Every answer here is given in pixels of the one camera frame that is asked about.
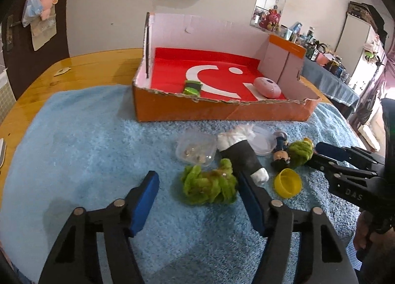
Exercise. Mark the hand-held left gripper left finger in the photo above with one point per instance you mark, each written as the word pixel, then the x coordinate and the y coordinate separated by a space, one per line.
pixel 145 202

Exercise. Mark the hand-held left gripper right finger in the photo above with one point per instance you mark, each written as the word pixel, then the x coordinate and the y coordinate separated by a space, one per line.
pixel 253 205

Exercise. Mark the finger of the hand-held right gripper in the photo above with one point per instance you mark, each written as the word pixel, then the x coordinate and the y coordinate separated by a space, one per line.
pixel 331 150
pixel 324 166

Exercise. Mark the small green yarn bundle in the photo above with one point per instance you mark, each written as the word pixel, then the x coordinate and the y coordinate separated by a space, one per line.
pixel 301 154

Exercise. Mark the yellow capsule half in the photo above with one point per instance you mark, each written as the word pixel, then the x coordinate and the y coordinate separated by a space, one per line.
pixel 288 182

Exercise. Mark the small doll figurine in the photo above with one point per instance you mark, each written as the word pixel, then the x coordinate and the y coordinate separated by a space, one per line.
pixel 281 157

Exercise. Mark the large green yarn bundle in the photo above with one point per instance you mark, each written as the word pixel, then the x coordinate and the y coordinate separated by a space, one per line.
pixel 209 185

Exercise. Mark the black and white sock roll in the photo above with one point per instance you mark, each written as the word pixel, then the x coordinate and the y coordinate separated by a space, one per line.
pixel 242 156

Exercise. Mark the clear plastic container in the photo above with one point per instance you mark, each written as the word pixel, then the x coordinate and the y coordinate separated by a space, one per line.
pixel 196 149

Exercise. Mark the orange cardboard box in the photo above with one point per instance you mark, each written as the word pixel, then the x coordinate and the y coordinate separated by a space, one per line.
pixel 185 112

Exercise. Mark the person's right hand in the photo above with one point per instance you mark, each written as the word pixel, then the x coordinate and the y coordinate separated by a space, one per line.
pixel 364 234

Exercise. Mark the clear capsule half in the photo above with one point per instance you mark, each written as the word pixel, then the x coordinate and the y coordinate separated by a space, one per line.
pixel 263 143

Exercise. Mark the side table with blue cloth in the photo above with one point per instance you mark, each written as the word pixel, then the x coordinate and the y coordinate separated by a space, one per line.
pixel 327 83

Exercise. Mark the light blue fluffy towel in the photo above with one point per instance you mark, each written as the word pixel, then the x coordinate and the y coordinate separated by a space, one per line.
pixel 92 154

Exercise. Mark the pink oval device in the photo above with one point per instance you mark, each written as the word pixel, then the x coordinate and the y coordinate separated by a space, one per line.
pixel 267 87

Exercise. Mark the pink curtain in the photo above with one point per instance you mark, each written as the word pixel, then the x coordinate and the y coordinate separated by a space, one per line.
pixel 387 77

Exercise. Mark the green hanging toy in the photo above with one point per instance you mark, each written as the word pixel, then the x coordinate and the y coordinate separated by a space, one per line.
pixel 368 54

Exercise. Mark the cluster of bottles and jars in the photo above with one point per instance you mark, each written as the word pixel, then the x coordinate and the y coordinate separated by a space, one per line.
pixel 311 45

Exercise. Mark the white refrigerator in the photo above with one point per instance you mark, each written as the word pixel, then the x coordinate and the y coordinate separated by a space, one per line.
pixel 355 37

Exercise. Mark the green black striped toy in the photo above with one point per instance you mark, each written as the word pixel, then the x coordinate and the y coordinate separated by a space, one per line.
pixel 193 87

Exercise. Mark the dark bag on refrigerator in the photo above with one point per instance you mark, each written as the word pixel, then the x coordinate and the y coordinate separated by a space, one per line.
pixel 367 12

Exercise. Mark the pink plush toy with ears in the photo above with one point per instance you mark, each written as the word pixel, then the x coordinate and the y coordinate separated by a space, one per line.
pixel 271 18

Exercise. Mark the white square device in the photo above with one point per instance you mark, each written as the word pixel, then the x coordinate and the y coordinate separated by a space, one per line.
pixel 1 153

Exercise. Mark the small white tag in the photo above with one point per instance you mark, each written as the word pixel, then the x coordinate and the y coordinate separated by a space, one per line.
pixel 61 71

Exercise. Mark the dark brown door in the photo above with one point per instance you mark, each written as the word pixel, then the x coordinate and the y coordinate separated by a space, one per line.
pixel 18 65

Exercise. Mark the beige paper bag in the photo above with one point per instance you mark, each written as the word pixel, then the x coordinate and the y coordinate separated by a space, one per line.
pixel 43 34

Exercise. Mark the pale pink plush toy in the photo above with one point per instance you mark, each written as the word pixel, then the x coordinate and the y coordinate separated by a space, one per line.
pixel 46 6

